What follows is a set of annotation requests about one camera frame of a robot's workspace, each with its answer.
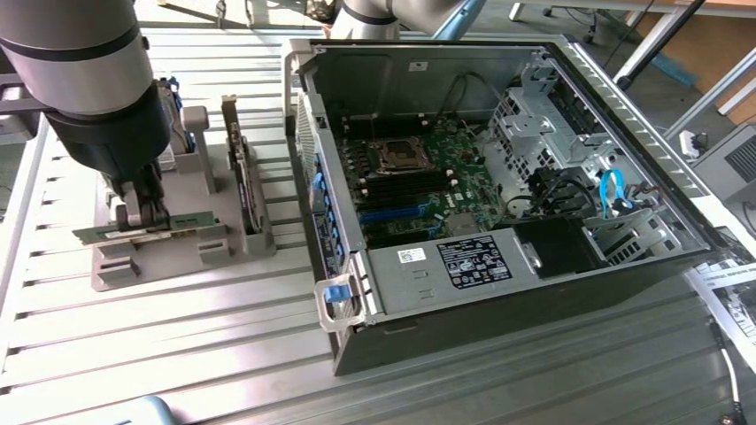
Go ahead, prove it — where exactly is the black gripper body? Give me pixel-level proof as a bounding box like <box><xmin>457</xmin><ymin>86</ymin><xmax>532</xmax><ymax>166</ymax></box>
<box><xmin>45</xmin><ymin>82</ymin><xmax>180</xmax><ymax>199</ymax></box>

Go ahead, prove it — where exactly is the green RAM stick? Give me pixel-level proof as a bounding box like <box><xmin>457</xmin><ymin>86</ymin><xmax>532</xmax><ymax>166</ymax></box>
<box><xmin>71</xmin><ymin>211</ymin><xmax>224</xmax><ymax>247</ymax></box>

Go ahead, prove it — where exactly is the black RAM slot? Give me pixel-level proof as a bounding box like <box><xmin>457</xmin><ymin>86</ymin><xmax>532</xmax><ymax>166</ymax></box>
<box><xmin>353</xmin><ymin>169</ymin><xmax>457</xmax><ymax>183</ymax></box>
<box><xmin>360</xmin><ymin>180</ymin><xmax>461</xmax><ymax>196</ymax></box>
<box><xmin>363</xmin><ymin>185</ymin><xmax>463</xmax><ymax>202</ymax></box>
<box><xmin>357</xmin><ymin>174</ymin><xmax>460</xmax><ymax>189</ymax></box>

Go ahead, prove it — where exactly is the silver disk drive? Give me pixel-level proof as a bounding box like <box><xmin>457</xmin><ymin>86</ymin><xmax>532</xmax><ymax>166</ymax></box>
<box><xmin>153</xmin><ymin>75</ymin><xmax>199</xmax><ymax>174</ymax></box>

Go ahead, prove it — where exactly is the grey parts rack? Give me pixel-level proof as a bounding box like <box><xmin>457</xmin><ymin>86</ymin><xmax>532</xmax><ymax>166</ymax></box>
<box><xmin>87</xmin><ymin>104</ymin><xmax>280</xmax><ymax>294</ymax></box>

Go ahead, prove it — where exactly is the black graphics card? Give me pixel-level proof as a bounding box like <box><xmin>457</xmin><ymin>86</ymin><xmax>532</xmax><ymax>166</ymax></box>
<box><xmin>219</xmin><ymin>94</ymin><xmax>268</xmax><ymax>236</ymax></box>

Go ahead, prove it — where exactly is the CPU socket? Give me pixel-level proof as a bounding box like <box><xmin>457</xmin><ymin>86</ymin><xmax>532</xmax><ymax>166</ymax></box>
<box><xmin>364</xmin><ymin>138</ymin><xmax>425</xmax><ymax>174</ymax></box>

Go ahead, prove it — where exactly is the blue expansion slot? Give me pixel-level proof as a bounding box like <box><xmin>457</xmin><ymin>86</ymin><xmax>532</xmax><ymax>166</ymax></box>
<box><xmin>357</xmin><ymin>209</ymin><xmax>435</xmax><ymax>224</ymax></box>

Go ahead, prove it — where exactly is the light blue object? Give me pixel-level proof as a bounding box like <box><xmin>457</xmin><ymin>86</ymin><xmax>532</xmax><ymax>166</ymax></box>
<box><xmin>97</xmin><ymin>395</ymin><xmax>180</xmax><ymax>425</ymax></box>

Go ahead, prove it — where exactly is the silver power supply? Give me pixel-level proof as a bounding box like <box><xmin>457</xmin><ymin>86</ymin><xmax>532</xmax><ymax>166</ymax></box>
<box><xmin>360</xmin><ymin>228</ymin><xmax>545</xmax><ymax>318</ymax></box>

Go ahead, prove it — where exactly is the green motherboard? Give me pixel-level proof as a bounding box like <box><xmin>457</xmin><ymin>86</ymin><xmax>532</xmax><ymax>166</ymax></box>
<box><xmin>335</xmin><ymin>113</ymin><xmax>511</xmax><ymax>250</ymax></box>

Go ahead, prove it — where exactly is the black open PC case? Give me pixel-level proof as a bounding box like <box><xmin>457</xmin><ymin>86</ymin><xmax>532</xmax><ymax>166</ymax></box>
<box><xmin>281</xmin><ymin>36</ymin><xmax>727</xmax><ymax>378</ymax></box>

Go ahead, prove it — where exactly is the silver disk bay cage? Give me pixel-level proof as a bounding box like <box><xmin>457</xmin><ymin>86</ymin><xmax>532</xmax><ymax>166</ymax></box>
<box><xmin>481</xmin><ymin>84</ymin><xmax>617</xmax><ymax>197</ymax></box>

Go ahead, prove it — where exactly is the white power strip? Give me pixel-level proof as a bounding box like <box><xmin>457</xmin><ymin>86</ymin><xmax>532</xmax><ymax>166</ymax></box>
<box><xmin>677</xmin><ymin>128</ymin><xmax>711</xmax><ymax>158</ymax></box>

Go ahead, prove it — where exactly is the black tripod pole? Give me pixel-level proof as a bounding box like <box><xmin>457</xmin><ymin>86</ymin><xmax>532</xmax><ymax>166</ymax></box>
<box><xmin>612</xmin><ymin>0</ymin><xmax>711</xmax><ymax>90</ymax></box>

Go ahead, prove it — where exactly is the grey computer tower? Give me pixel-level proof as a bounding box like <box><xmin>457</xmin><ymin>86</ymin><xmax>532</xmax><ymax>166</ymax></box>
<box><xmin>689</xmin><ymin>122</ymin><xmax>756</xmax><ymax>201</ymax></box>

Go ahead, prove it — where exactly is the printed paper sheet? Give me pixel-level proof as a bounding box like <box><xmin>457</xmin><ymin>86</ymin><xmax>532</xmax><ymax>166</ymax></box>
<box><xmin>689</xmin><ymin>259</ymin><xmax>756</xmax><ymax>339</ymax></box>

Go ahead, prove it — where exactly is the silver case handle blue latch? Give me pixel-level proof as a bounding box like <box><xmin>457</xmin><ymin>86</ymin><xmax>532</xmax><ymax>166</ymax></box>
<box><xmin>311</xmin><ymin>277</ymin><xmax>368</xmax><ymax>334</ymax></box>

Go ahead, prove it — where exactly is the black wire loop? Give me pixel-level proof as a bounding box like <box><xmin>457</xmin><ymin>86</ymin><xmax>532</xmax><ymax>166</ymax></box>
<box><xmin>445</xmin><ymin>71</ymin><xmax>504</xmax><ymax>132</ymax></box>

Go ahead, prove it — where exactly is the blue frame bar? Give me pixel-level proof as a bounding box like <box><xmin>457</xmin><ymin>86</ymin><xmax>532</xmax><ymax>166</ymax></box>
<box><xmin>429</xmin><ymin>0</ymin><xmax>492</xmax><ymax>42</ymax></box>

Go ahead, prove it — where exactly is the blue wire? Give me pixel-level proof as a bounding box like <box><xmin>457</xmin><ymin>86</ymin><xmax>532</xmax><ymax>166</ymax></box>
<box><xmin>596</xmin><ymin>166</ymin><xmax>637</xmax><ymax>221</ymax></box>

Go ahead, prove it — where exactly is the white frame desk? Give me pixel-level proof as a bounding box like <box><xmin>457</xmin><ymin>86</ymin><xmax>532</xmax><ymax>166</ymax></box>
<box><xmin>505</xmin><ymin>0</ymin><xmax>756</xmax><ymax>118</ymax></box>

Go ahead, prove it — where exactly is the white cable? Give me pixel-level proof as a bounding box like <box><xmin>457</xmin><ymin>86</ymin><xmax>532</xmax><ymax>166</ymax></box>
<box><xmin>712</xmin><ymin>321</ymin><xmax>747</xmax><ymax>425</ymax></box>

